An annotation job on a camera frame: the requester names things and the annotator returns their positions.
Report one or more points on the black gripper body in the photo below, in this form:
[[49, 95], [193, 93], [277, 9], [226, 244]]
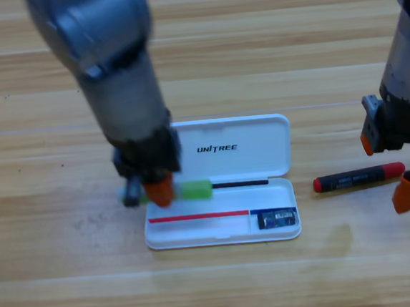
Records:
[[400, 122], [151, 154]]

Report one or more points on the black marker with red ends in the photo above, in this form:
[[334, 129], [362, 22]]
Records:
[[358, 177]]

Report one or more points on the green capped glue stick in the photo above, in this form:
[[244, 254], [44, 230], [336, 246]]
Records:
[[197, 190]]

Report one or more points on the white Unitree pencil case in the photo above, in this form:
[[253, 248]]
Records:
[[238, 201]]

